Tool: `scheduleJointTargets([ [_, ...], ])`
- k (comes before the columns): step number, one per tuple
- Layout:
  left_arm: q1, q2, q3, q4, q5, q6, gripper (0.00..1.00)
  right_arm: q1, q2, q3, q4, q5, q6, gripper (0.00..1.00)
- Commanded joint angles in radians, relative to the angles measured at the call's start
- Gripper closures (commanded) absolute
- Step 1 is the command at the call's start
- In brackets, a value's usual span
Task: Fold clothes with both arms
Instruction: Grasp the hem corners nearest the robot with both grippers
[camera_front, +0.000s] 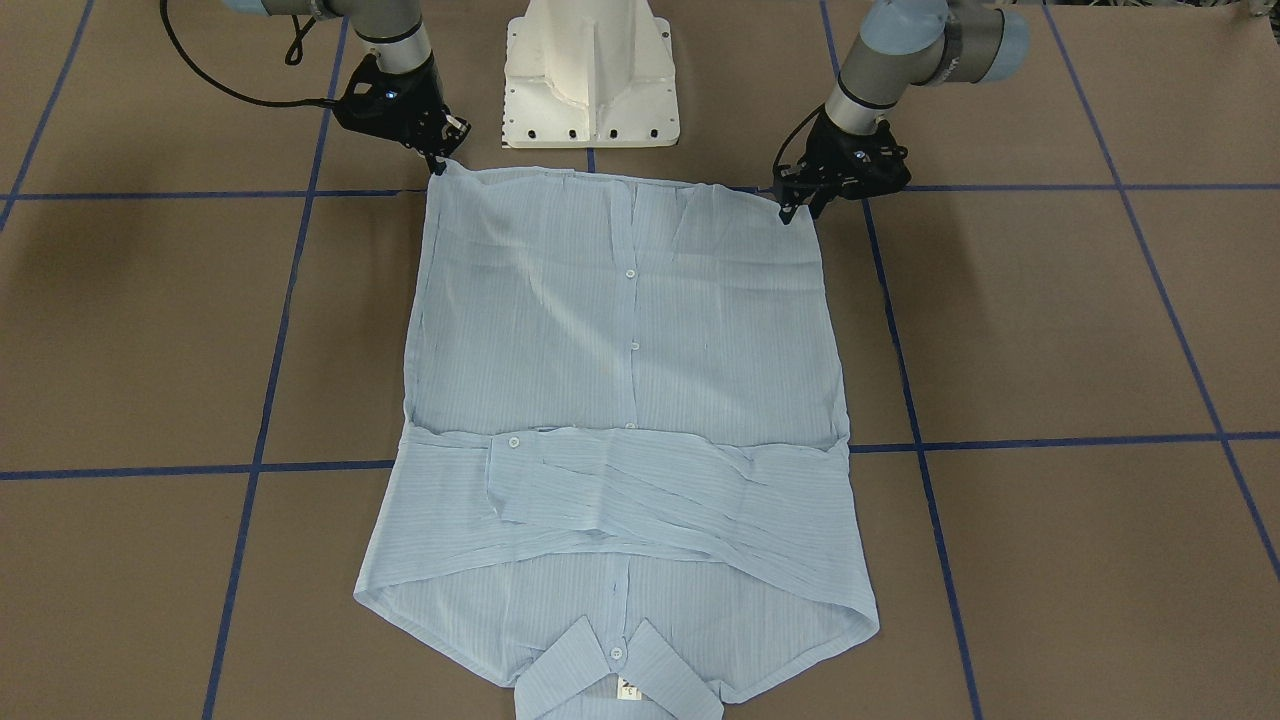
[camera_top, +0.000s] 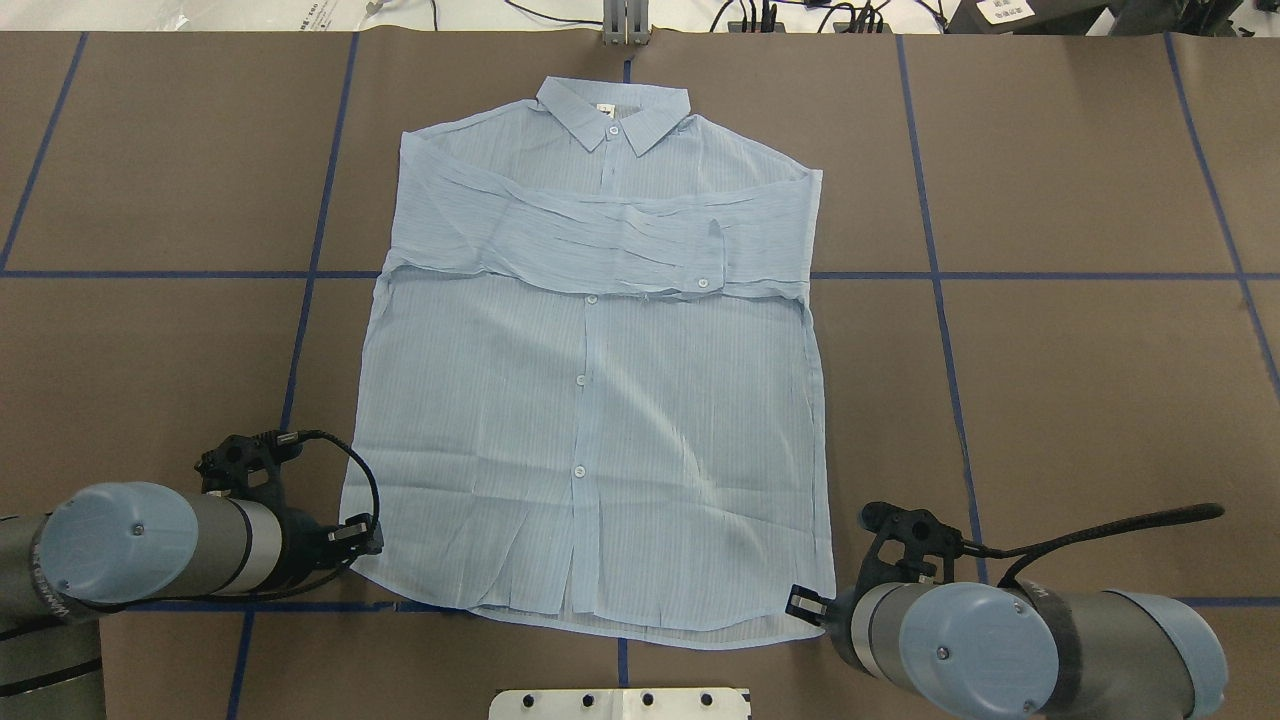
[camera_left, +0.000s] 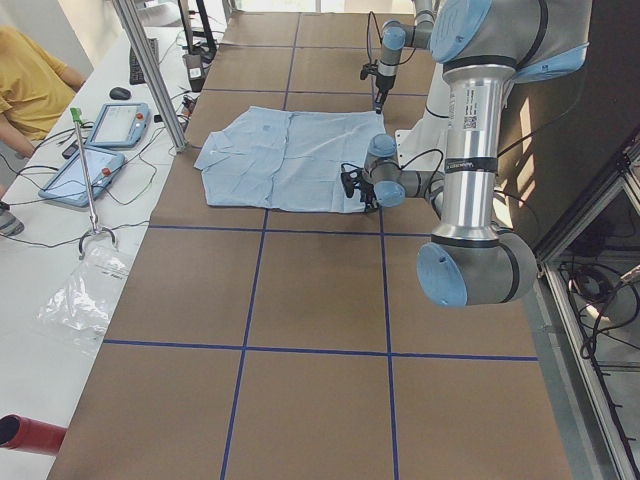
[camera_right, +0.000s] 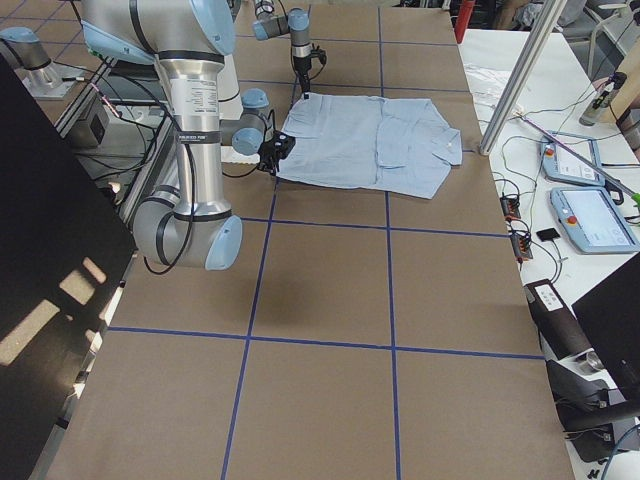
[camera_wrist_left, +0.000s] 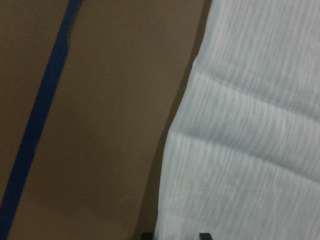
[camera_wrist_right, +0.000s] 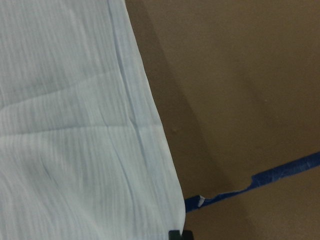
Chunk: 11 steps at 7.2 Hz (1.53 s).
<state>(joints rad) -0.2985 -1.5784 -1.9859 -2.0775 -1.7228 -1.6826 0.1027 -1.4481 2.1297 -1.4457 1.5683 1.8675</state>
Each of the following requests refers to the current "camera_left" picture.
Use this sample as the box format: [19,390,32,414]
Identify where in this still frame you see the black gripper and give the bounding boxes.
[359,183,378,214]
[373,74,395,114]

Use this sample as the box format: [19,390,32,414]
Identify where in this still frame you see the upper blue teach pendant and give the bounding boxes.
[86,102,150,149]

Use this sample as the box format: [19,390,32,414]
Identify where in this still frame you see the red cylinder tube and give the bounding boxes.
[1,414,67,456]

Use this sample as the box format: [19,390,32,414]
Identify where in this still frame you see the metal reacher grabber stick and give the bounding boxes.
[70,107,117,260]

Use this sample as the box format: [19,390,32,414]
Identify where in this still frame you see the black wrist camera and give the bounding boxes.
[360,62,378,80]
[340,169,361,198]

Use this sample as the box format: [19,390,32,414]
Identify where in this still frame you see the person in yellow shirt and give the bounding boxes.
[0,24,87,237]

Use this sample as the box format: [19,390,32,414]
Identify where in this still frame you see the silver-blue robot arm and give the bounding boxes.
[341,1,592,307]
[366,0,440,114]

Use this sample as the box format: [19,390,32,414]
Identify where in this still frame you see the blue teach pendant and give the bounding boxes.
[38,147,125,208]
[86,102,150,149]

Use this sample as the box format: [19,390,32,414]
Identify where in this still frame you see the black computer mouse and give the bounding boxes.
[109,87,131,101]

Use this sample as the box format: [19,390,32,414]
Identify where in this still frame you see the lower blue teach pendant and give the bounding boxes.
[38,147,125,208]

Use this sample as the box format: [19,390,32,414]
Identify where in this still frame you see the aluminium frame post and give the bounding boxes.
[112,0,187,153]

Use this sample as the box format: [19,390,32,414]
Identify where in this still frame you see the clear plastic bag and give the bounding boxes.
[34,246,133,357]

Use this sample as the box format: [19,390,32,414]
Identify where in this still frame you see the black keyboard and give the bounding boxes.
[128,37,160,86]

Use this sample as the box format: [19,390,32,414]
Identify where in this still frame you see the light blue button-up shirt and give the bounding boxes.
[194,106,385,214]

